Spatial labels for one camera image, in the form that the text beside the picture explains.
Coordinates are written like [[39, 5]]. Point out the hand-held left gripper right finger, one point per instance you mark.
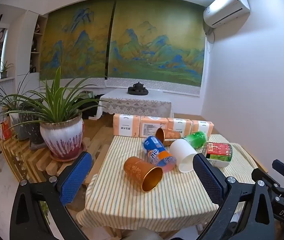
[[208, 177]]

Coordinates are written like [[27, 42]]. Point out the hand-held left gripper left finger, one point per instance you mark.
[[75, 177]]

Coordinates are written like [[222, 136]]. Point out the orange metallic cup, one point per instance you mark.
[[170, 135], [139, 172]]

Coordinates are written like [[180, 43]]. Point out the red and green label cup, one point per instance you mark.
[[219, 152]]

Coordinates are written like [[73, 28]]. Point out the white paper cup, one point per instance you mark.
[[183, 152]]

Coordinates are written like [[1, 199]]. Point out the blue printed plastic cup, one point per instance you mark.
[[155, 152]]

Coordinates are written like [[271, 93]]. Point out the green plastic bottle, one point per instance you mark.
[[195, 138]]

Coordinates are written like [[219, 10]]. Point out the spider plant in glazed pot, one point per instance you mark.
[[62, 137]]

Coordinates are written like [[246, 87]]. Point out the orange tissue pack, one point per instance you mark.
[[203, 127], [180, 126], [126, 125], [152, 126]]

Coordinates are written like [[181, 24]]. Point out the wooden plant rack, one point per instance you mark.
[[27, 160]]

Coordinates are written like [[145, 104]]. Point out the striped tablecloth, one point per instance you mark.
[[122, 202]]

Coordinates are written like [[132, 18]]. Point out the black bag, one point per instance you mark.
[[89, 107]]

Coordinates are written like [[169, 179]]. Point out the plant in dark speckled pot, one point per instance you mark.
[[23, 126]]

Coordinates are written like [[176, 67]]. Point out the red box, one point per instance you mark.
[[6, 130]]

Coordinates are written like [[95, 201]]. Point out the table with lace cloth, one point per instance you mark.
[[137, 103]]

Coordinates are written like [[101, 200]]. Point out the black tea set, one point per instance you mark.
[[138, 88]]

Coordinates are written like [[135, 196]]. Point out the small potted plant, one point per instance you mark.
[[5, 70]]

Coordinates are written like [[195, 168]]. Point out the white air conditioner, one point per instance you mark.
[[225, 7]]

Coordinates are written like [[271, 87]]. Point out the landscape painting wall hanging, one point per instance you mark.
[[74, 47], [157, 42]]

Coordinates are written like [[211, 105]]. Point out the wooden wall shelf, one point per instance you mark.
[[38, 42]]

